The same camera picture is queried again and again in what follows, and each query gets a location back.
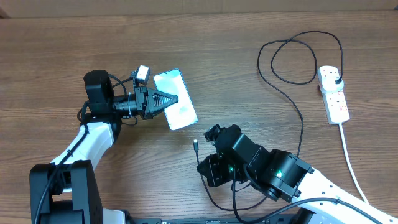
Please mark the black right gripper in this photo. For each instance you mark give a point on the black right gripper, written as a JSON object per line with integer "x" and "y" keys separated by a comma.
{"x": 215, "y": 169}

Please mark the white power strip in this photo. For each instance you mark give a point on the white power strip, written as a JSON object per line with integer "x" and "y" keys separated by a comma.
{"x": 335, "y": 103}

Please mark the white charger adapter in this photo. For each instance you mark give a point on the white charger adapter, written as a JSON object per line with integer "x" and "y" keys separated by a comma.
{"x": 330, "y": 85}

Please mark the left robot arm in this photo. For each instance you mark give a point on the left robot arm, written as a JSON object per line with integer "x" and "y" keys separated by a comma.
{"x": 65, "y": 189}

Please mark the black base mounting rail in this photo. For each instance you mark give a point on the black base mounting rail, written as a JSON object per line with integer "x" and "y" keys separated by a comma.
{"x": 299, "y": 218}

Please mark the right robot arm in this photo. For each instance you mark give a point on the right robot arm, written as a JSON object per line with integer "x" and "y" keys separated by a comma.
{"x": 280, "y": 174}

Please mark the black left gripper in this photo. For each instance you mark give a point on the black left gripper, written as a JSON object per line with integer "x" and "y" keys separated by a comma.
{"x": 143, "y": 93}

